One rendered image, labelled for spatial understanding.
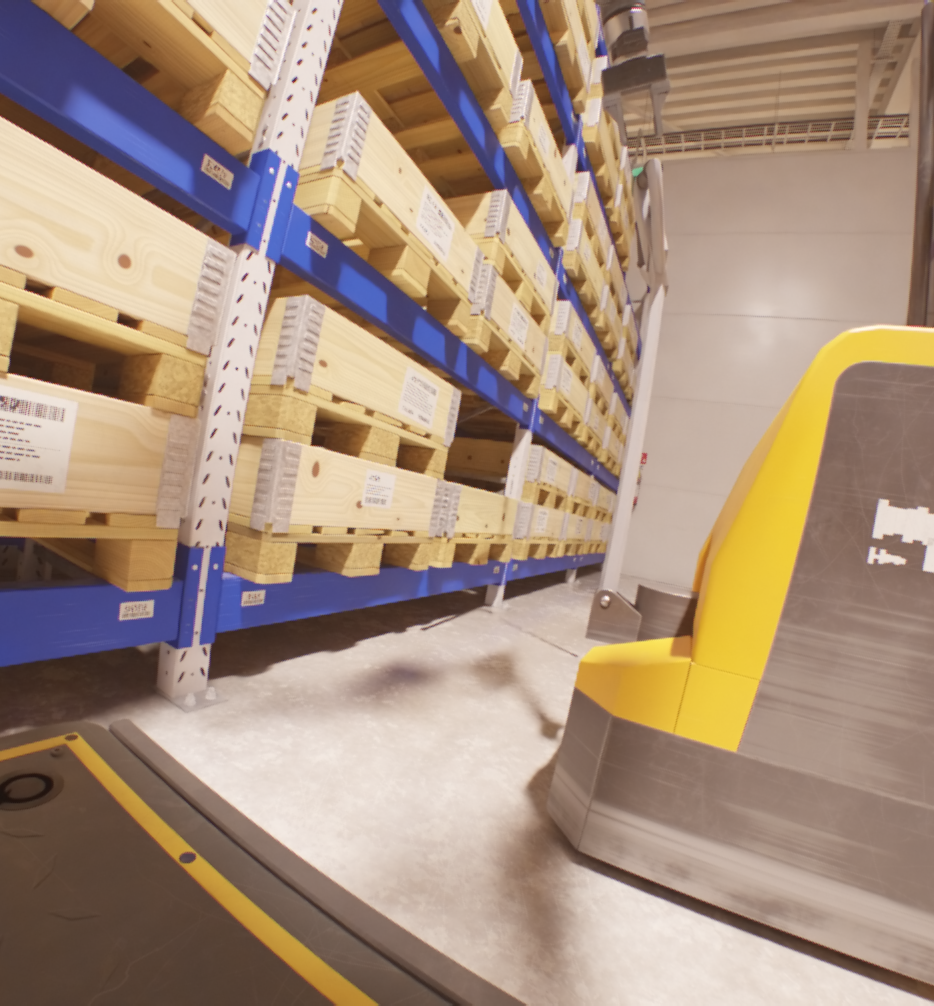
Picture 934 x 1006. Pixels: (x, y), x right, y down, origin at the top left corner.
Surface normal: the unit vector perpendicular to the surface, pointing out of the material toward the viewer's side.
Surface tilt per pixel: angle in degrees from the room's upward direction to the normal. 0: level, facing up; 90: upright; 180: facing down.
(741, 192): 90
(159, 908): 0
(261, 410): 90
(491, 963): 0
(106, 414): 90
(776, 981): 0
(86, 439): 90
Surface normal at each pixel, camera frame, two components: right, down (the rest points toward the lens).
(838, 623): -0.45, -0.05
